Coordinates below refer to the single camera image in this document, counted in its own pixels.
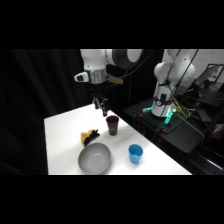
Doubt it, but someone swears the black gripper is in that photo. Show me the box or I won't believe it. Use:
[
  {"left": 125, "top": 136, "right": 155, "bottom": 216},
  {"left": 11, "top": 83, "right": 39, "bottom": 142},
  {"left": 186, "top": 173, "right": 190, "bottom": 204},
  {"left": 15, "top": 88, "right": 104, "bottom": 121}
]
[{"left": 88, "top": 80, "right": 110, "bottom": 118}]

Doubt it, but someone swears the brown paper cup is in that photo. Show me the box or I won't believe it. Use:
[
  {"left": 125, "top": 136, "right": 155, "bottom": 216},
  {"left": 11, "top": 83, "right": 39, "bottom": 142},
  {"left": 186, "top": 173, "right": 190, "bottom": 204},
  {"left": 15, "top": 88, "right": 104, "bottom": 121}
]
[{"left": 105, "top": 115, "right": 121, "bottom": 137}]

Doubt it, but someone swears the grey bowl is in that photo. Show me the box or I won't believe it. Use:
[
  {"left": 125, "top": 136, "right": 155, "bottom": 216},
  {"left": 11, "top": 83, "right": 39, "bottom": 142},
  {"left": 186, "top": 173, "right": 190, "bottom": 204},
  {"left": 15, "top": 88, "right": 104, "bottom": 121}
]
[{"left": 77, "top": 142, "right": 112, "bottom": 175}]

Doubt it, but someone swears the blue plastic cup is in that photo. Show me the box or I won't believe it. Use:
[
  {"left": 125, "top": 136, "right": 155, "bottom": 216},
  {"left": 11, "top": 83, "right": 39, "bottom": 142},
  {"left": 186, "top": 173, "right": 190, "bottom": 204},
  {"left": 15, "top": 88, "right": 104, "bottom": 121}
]
[{"left": 128, "top": 143, "right": 144, "bottom": 165}]

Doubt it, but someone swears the yellow and black toy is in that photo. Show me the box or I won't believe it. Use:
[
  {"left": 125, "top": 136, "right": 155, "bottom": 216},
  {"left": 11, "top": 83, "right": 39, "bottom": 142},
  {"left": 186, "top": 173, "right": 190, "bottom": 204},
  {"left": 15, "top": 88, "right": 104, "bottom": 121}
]
[{"left": 80, "top": 128, "right": 101, "bottom": 148}]

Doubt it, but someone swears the black robot stand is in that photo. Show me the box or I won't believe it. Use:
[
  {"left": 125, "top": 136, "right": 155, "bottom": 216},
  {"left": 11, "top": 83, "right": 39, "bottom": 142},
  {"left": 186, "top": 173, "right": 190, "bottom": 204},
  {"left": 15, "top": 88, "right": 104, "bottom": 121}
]
[{"left": 122, "top": 97, "right": 206, "bottom": 158}]

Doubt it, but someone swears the black laptop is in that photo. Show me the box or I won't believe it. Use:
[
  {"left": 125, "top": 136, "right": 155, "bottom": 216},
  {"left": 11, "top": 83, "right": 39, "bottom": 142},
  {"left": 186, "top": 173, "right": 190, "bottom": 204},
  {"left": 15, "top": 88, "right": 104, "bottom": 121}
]
[{"left": 194, "top": 63, "right": 224, "bottom": 93}]

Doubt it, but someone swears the white board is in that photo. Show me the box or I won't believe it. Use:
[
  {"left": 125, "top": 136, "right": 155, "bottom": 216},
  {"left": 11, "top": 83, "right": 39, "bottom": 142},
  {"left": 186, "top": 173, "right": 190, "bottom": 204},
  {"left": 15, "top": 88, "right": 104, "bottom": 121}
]
[{"left": 196, "top": 49, "right": 224, "bottom": 78}]

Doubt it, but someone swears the yellow wrist camera mount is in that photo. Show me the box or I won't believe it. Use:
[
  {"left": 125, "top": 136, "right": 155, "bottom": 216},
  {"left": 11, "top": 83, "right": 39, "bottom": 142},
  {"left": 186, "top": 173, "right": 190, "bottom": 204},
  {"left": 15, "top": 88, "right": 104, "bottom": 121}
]
[{"left": 105, "top": 74, "right": 125, "bottom": 86}]

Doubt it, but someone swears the black hanging cable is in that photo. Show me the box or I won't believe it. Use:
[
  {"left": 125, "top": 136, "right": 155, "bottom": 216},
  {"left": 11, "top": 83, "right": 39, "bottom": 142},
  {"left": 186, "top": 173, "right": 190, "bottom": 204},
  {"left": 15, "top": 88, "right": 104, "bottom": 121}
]
[{"left": 123, "top": 49, "right": 156, "bottom": 80}]

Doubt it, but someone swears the yellow cable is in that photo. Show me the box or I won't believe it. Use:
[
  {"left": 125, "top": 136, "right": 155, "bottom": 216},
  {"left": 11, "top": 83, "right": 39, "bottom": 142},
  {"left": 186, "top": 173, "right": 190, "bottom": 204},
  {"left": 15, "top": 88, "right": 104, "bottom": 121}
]
[{"left": 172, "top": 98, "right": 192, "bottom": 120}]

